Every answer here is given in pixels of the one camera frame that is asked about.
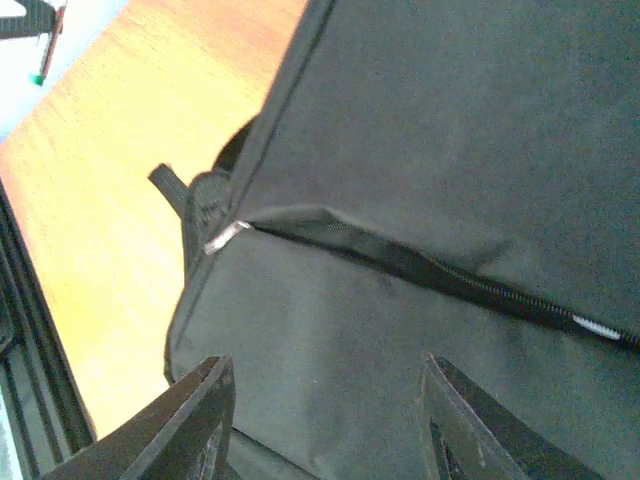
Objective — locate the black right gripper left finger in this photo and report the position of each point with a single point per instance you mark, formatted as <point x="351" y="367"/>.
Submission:
<point x="183" y="434"/>

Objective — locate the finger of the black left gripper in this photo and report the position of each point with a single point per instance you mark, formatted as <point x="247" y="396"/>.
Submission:
<point x="39" y="17"/>

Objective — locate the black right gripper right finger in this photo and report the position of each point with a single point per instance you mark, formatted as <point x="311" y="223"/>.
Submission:
<point x="466" y="434"/>

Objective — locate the silver pen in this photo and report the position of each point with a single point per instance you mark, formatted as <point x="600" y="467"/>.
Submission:
<point x="45" y="45"/>

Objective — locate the black student backpack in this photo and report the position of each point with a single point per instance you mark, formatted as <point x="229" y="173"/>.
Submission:
<point x="455" y="178"/>

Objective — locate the black aluminium rail base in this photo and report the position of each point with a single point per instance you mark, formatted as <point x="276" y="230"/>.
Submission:
<point x="44" y="421"/>

